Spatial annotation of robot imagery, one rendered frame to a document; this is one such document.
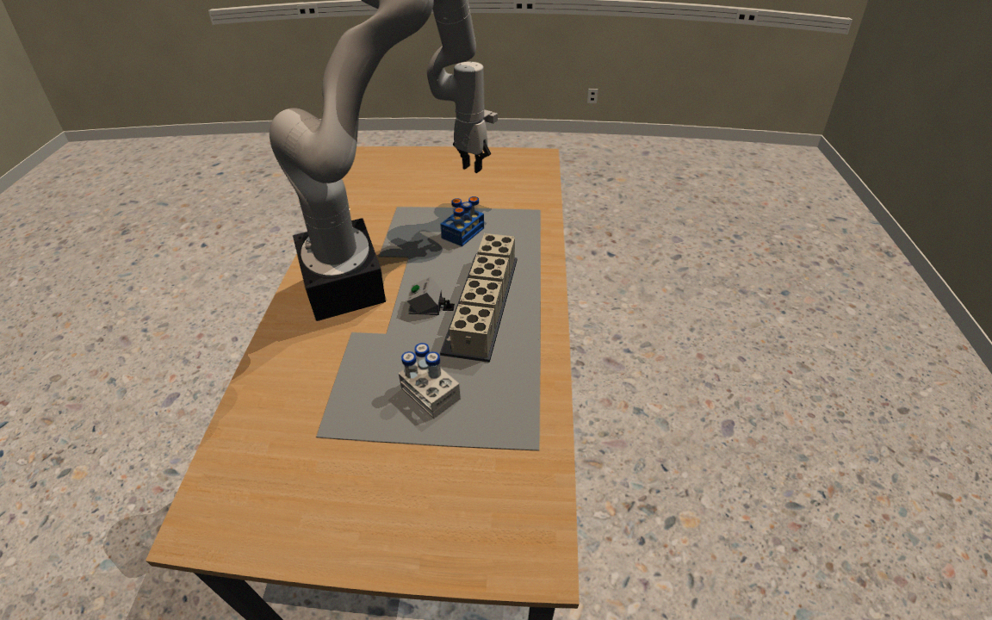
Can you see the blue tube rack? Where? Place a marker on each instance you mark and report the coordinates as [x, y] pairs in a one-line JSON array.
[[454, 235]]

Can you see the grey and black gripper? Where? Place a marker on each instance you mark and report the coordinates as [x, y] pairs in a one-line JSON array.
[[471, 137]]

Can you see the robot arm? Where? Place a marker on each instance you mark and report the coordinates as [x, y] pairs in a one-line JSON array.
[[325, 149]]

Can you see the beige tube rack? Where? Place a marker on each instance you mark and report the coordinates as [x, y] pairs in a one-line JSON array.
[[435, 403]]

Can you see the beige bucket adapter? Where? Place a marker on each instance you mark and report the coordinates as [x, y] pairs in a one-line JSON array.
[[472, 330], [492, 245], [491, 269], [483, 293]]

